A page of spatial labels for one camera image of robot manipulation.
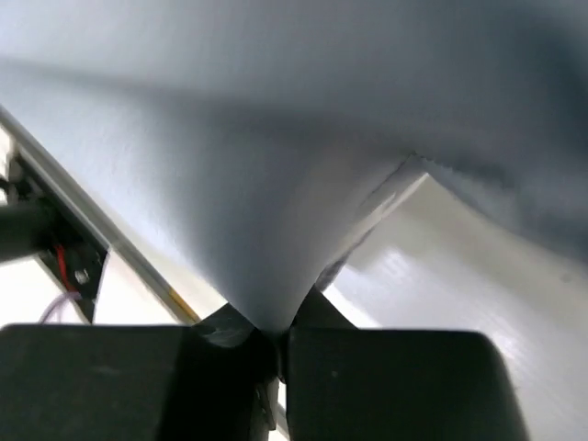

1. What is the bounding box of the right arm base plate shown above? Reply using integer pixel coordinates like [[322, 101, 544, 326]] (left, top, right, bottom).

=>
[[1, 153, 107, 323]]

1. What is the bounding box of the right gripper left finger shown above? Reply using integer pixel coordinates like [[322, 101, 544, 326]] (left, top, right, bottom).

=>
[[1, 306, 277, 440]]

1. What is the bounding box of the white pillow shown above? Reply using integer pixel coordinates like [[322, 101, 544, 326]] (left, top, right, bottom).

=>
[[315, 155, 427, 291]]

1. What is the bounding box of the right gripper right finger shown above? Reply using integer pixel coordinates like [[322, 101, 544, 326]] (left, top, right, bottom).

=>
[[284, 289, 528, 440]]

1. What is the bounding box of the grey pillowcase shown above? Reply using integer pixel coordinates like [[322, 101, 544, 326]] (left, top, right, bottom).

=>
[[1, 1, 587, 332]]

